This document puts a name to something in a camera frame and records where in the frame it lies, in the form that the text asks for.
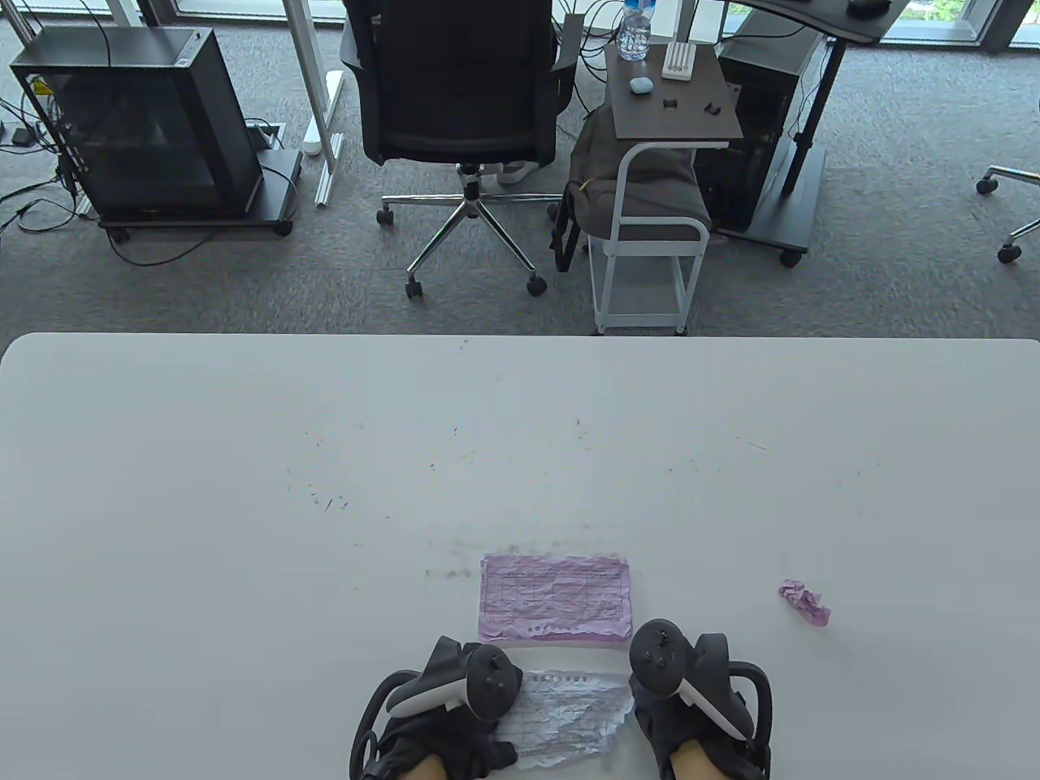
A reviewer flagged person's right hand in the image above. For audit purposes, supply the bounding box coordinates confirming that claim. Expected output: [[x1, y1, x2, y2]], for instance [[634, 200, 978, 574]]
[[630, 687, 769, 780]]

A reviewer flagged person's left hand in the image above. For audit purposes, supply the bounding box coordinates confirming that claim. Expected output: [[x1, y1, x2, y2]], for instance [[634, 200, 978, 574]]
[[375, 703, 521, 780]]

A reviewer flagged grey hand controller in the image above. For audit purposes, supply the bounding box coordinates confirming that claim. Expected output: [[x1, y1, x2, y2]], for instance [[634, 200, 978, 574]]
[[349, 636, 523, 780], [630, 619, 774, 769]]

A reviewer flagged white paper invoice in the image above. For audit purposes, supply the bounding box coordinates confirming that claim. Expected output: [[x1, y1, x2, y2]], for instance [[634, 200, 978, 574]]
[[496, 670, 636, 769]]

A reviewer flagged person's right forearm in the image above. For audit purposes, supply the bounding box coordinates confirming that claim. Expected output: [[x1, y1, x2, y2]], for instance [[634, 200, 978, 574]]
[[670, 746, 720, 780]]

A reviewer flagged grey backpack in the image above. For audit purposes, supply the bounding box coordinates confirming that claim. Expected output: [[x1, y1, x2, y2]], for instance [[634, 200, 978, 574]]
[[551, 106, 713, 273]]

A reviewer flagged black rolling platform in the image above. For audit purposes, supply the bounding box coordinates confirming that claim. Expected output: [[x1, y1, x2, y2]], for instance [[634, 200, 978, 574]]
[[97, 149, 303, 245]]

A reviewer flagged white side table brown top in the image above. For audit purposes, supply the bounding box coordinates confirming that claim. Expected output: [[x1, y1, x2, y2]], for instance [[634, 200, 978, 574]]
[[589, 43, 744, 336]]

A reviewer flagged black office chair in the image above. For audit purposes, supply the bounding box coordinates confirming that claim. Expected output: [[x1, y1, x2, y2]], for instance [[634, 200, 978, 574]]
[[340, 0, 583, 299]]

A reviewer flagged silver chair base with casters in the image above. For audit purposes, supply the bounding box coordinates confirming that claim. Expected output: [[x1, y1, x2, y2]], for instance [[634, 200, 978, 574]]
[[976, 165, 1040, 265]]

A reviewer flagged white desk leg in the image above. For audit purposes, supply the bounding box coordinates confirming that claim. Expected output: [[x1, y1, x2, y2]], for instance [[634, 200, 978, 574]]
[[282, 0, 346, 206]]

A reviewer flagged black glass computer tower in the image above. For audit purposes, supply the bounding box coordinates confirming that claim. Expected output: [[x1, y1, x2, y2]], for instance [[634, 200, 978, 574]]
[[10, 27, 265, 220]]

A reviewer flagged clear plastic water bottle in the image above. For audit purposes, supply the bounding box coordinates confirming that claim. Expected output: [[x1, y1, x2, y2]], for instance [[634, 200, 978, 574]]
[[617, 0, 656, 62]]

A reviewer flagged black standing desk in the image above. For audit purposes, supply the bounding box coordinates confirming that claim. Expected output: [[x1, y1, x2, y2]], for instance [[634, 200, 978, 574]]
[[715, 0, 911, 267]]

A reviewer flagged black floor cable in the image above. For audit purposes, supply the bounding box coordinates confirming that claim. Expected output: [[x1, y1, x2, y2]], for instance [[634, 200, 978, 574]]
[[104, 218, 245, 267]]

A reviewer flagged black cable bundle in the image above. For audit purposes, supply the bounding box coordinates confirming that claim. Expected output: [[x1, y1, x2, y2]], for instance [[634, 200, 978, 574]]
[[0, 85, 100, 236]]

